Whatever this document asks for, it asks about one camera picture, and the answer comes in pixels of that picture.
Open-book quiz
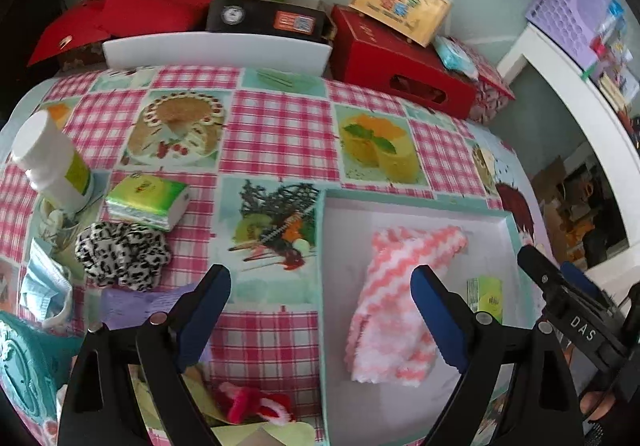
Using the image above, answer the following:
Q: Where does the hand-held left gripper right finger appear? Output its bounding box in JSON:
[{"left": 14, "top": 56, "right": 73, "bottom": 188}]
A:
[{"left": 410, "top": 264, "right": 585, "bottom": 446}]

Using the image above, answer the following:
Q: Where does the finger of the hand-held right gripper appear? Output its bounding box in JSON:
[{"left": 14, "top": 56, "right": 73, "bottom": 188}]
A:
[
  {"left": 517, "top": 245, "right": 568, "bottom": 299},
  {"left": 560, "top": 262, "right": 603, "bottom": 304}
]

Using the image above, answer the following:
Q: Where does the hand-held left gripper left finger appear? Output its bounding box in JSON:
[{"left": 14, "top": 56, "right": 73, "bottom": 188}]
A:
[{"left": 56, "top": 264, "right": 232, "bottom": 446}]

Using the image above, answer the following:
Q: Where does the small green tissue pack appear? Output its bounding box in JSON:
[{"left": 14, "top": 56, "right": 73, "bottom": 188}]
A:
[{"left": 466, "top": 276, "right": 503, "bottom": 325}]

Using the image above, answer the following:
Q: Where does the pink white striped towel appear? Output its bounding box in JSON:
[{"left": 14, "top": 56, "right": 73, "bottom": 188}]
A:
[{"left": 344, "top": 225, "right": 471, "bottom": 383}]

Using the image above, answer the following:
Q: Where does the red white hair tie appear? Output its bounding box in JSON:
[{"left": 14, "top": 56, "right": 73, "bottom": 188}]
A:
[{"left": 217, "top": 381, "right": 296, "bottom": 427}]

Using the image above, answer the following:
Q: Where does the leopard print scrunchie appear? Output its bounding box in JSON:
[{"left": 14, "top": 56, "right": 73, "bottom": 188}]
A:
[{"left": 75, "top": 221, "right": 172, "bottom": 291}]

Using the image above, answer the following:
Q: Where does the teal shallow box tray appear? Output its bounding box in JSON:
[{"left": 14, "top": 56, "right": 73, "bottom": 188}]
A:
[{"left": 316, "top": 188, "right": 531, "bottom": 446}]

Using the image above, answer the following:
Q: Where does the light green cloth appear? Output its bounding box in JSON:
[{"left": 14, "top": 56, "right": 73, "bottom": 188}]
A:
[{"left": 180, "top": 366, "right": 317, "bottom": 446}]

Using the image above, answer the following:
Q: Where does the blue face mask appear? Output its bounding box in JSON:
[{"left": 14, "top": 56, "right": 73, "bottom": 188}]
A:
[{"left": 20, "top": 238, "right": 76, "bottom": 329}]

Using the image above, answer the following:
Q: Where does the person's right hand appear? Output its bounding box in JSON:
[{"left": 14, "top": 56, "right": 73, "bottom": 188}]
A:
[{"left": 580, "top": 391, "right": 617, "bottom": 422}]

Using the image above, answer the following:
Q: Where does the brown cardboard box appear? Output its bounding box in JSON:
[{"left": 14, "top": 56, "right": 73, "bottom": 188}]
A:
[{"left": 531, "top": 157, "right": 571, "bottom": 247}]

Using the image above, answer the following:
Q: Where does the purple plastic packet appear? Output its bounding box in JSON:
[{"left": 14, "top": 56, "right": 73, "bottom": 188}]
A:
[{"left": 100, "top": 282, "right": 211, "bottom": 332}]

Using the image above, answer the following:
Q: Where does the large green tissue pack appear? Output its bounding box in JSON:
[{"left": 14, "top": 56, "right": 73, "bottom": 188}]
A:
[{"left": 105, "top": 173, "right": 191, "bottom": 232}]

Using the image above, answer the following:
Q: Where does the clear glass dish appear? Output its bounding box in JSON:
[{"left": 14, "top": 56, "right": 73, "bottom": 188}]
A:
[{"left": 35, "top": 171, "right": 111, "bottom": 252}]

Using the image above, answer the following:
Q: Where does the red patterned box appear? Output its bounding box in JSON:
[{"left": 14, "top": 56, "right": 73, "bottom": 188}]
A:
[{"left": 465, "top": 41, "right": 516, "bottom": 124}]

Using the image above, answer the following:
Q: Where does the teal tissue pack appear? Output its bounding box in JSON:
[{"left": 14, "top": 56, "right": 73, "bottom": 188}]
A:
[{"left": 0, "top": 311, "right": 83, "bottom": 437}]

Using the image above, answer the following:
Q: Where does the white shelf unit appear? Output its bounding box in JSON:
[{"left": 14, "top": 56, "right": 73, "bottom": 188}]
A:
[{"left": 497, "top": 23, "right": 640, "bottom": 272}]

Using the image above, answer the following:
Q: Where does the pink checked printed tablecloth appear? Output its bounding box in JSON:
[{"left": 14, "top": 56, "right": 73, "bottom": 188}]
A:
[{"left": 0, "top": 65, "right": 551, "bottom": 446}]

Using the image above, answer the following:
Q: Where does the blue wet wipes pack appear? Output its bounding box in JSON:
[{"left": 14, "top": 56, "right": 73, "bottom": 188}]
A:
[{"left": 432, "top": 36, "right": 480, "bottom": 77}]

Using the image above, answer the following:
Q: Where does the white plastic bottle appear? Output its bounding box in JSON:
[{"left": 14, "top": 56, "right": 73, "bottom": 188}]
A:
[{"left": 11, "top": 111, "right": 95, "bottom": 212}]

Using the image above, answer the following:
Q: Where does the purple plastic basket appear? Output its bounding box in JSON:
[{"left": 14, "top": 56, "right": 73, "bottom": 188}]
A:
[{"left": 525, "top": 0, "right": 626, "bottom": 72}]

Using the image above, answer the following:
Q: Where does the white chair back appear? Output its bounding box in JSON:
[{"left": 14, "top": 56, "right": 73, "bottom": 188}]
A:
[{"left": 101, "top": 33, "right": 333, "bottom": 77}]

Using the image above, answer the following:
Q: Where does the black box with gauge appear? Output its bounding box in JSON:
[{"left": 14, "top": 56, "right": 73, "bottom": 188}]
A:
[{"left": 205, "top": 0, "right": 337, "bottom": 44}]

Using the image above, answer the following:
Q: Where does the flat red box lid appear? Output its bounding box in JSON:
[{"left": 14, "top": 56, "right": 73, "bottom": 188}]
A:
[{"left": 27, "top": 1, "right": 111, "bottom": 67}]

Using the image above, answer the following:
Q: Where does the red box with cutout handle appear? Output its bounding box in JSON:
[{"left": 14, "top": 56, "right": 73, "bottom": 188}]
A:
[{"left": 330, "top": 4, "right": 477, "bottom": 119}]

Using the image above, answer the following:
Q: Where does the gold gift box with handle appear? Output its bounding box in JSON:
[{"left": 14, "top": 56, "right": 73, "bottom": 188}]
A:
[{"left": 348, "top": 0, "right": 452, "bottom": 48}]

